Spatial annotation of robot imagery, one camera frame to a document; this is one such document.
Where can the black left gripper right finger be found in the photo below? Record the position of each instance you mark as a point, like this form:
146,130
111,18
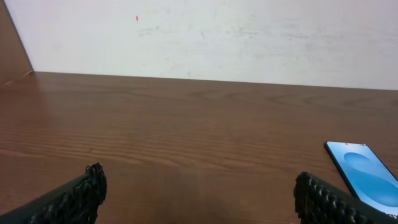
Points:
318,202

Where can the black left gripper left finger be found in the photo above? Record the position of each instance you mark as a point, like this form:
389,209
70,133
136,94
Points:
77,201

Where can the blue screen Galaxy smartphone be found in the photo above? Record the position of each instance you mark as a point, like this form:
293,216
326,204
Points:
366,176

